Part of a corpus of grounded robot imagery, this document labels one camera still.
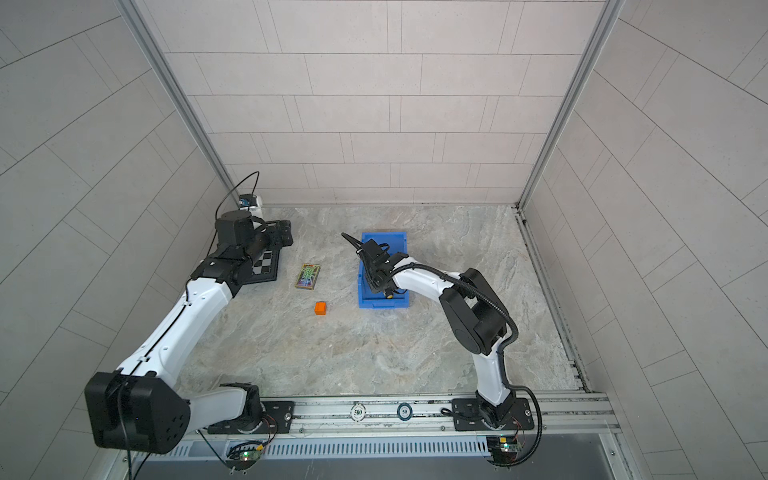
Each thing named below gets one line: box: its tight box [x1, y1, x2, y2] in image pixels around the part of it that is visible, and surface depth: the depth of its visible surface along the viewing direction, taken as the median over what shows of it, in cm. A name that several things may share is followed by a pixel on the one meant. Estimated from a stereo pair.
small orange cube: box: [314, 301, 327, 316], surface depth 90 cm
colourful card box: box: [294, 263, 321, 290], surface depth 96 cm
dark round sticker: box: [396, 402, 413, 422], surface depth 74 cm
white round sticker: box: [350, 403, 367, 423], surface depth 74 cm
